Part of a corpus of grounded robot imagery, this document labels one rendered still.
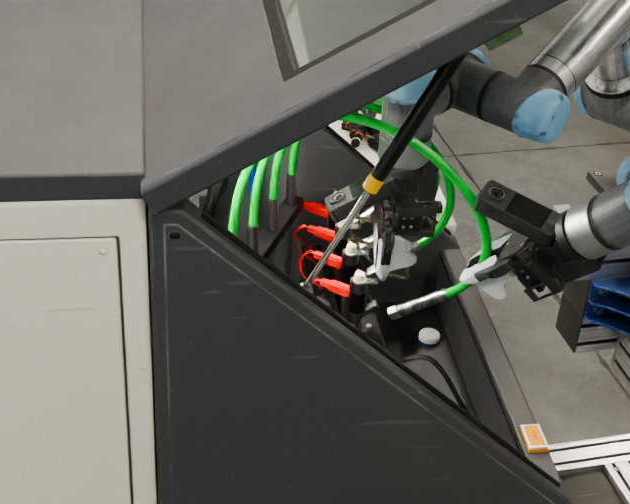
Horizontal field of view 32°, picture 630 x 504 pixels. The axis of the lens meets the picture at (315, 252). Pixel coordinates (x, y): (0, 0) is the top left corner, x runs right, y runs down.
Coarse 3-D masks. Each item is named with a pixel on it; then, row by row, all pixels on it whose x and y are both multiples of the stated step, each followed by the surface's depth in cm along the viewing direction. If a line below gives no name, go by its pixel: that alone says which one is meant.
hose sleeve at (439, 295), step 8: (424, 296) 163; (432, 296) 163; (440, 296) 162; (400, 304) 166; (408, 304) 164; (416, 304) 164; (424, 304) 163; (432, 304) 163; (400, 312) 165; (408, 312) 165
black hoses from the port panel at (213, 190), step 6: (216, 186) 184; (222, 186) 190; (210, 192) 191; (216, 192) 184; (222, 192) 190; (210, 198) 188; (216, 198) 185; (204, 204) 192; (210, 204) 189; (216, 204) 185; (204, 210) 192; (210, 210) 186; (210, 216) 186
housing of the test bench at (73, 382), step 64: (0, 0) 158; (64, 0) 159; (128, 0) 160; (0, 64) 140; (64, 64) 141; (128, 64) 142; (0, 128) 126; (64, 128) 127; (128, 128) 127; (0, 192) 118; (64, 192) 119; (128, 192) 120; (0, 256) 123; (64, 256) 124; (128, 256) 125; (0, 320) 127; (64, 320) 129; (128, 320) 130; (0, 384) 133; (64, 384) 134; (128, 384) 135; (0, 448) 138; (64, 448) 139; (128, 448) 142
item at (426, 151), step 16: (384, 128) 150; (416, 144) 150; (432, 160) 151; (240, 176) 160; (448, 176) 151; (240, 192) 161; (464, 192) 152; (480, 224) 154; (480, 256) 157; (448, 288) 162; (464, 288) 160
